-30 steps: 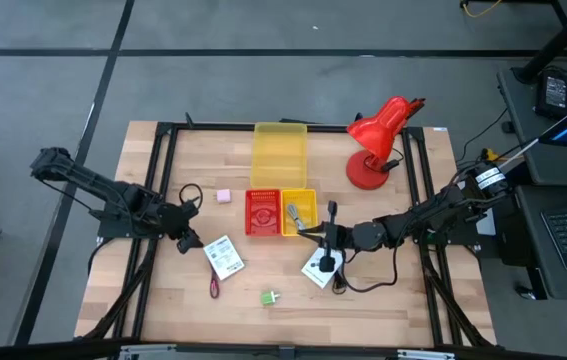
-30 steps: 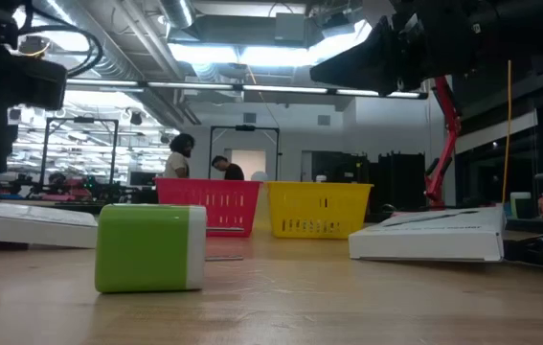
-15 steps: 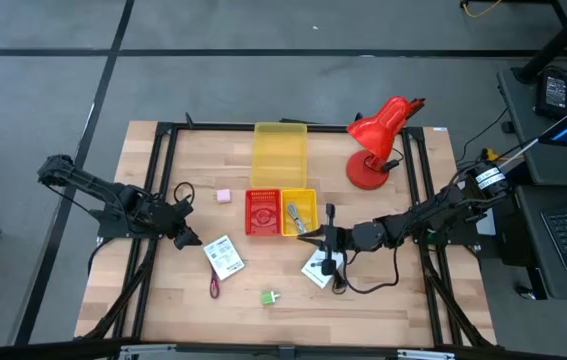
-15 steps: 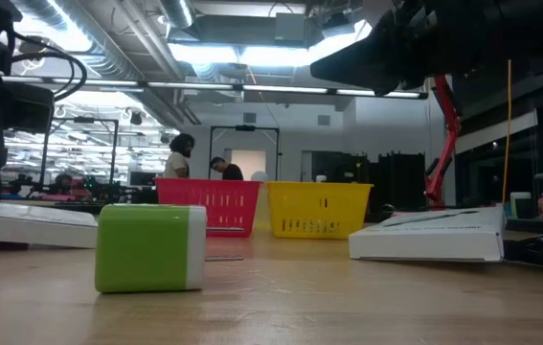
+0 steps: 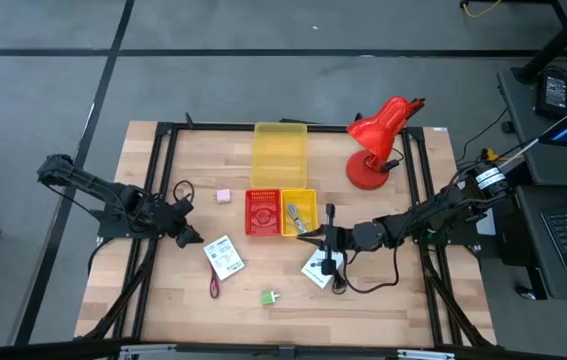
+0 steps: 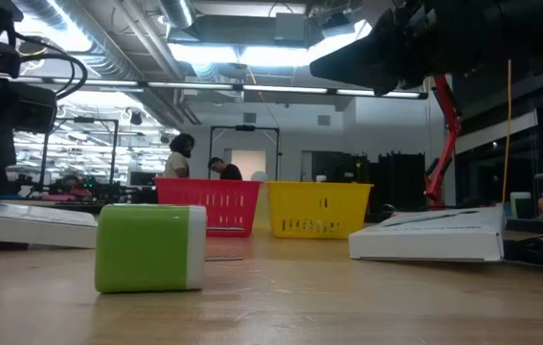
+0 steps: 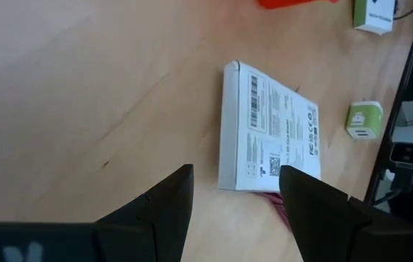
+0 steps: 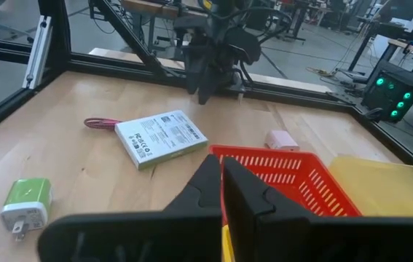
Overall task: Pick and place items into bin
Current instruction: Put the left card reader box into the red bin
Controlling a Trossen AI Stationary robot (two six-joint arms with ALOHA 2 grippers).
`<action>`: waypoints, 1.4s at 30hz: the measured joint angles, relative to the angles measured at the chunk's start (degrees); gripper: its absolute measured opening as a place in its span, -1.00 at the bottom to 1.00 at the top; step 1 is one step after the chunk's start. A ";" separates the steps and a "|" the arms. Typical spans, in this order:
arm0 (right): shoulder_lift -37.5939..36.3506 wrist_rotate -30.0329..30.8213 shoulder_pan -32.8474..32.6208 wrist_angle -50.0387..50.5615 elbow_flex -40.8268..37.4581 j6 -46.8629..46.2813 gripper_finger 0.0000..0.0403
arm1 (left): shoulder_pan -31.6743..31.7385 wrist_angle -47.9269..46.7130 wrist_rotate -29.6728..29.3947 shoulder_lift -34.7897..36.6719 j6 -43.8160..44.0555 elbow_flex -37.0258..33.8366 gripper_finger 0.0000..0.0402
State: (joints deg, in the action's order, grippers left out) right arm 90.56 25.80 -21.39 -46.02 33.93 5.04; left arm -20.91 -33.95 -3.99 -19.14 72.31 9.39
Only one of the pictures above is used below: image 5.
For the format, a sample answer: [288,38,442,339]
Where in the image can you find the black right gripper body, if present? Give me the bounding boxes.
[322,202,360,276]

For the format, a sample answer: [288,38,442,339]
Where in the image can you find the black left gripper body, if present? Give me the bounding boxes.
[160,198,196,237]

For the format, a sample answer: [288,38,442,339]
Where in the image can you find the grey cable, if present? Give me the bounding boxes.
[286,201,310,236]

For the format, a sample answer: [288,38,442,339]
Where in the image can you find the white box with black picture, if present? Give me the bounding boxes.
[300,247,347,291]

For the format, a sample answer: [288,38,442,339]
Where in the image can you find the white card with QR code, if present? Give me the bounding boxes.
[202,234,246,282]

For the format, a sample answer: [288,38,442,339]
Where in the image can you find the small black cable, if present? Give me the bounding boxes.
[331,273,350,297]

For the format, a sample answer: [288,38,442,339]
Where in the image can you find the yellow translucent bin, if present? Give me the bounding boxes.
[249,121,310,191]

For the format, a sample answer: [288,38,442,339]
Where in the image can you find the yellow plastic basket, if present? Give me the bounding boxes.
[280,187,320,238]

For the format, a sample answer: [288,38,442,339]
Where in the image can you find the red plastic basket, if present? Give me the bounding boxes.
[244,188,283,238]

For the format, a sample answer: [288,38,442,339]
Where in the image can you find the green white charger cube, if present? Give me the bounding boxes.
[260,289,282,308]

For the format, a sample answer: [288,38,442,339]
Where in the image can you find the red desk lamp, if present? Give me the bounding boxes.
[344,95,427,192]

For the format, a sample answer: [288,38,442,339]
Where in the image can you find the black rig beam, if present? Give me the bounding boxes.
[0,338,567,360]

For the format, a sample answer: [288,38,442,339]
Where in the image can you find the black desk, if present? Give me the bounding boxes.
[494,66,567,302]

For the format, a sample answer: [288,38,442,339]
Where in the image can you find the black power brick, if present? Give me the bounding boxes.
[534,66,567,120]

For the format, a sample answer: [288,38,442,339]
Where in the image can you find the black stand leg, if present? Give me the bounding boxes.
[514,0,567,85]

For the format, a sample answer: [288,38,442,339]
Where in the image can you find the black left wrist camera cable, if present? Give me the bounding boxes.
[172,179,196,204]

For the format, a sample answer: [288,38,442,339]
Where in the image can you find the black lamp cord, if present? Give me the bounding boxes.
[379,147,406,174]

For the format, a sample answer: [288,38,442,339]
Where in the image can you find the black aluminium table frame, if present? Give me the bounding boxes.
[75,112,497,351]

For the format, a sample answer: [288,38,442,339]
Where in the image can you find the yellow floor cable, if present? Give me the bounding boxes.
[459,0,505,20]

